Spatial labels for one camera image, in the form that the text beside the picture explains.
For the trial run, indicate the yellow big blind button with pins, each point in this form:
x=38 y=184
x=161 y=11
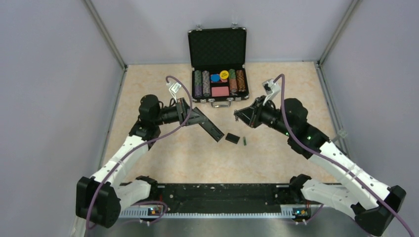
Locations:
x=224 y=75

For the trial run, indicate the black remote control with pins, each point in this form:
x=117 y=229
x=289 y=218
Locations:
x=208 y=126

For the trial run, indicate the red playing card deck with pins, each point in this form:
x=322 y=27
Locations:
x=220 y=91

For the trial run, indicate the black poker chip case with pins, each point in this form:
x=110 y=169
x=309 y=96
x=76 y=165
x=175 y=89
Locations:
x=215 y=50

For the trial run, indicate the orange black chip stack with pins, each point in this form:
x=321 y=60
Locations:
x=240 y=80

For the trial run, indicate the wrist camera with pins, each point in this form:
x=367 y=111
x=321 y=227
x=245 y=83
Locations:
x=173 y=88
x=272 y=89

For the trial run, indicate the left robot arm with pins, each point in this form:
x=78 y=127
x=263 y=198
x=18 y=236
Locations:
x=101 y=197

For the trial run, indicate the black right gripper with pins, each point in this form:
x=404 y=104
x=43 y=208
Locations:
x=253 y=112

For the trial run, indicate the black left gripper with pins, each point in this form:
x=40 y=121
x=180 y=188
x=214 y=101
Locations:
x=194 y=118

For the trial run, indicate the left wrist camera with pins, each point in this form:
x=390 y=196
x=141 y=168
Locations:
x=173 y=88

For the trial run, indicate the green red chip stack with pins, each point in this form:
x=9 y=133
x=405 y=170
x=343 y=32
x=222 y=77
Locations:
x=232 y=81

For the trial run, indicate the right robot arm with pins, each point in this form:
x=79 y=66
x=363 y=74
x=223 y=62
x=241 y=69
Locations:
x=371 y=203

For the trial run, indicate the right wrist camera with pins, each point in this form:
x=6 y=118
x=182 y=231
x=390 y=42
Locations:
x=272 y=89

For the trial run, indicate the black battery cover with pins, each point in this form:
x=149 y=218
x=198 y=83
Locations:
x=232 y=138

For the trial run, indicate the blue dealer button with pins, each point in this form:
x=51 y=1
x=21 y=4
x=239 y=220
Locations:
x=215 y=78

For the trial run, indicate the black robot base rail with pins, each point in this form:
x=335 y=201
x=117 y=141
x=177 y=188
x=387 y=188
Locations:
x=223 y=201

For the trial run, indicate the purple green chip stack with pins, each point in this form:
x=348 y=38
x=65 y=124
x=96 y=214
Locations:
x=198 y=83

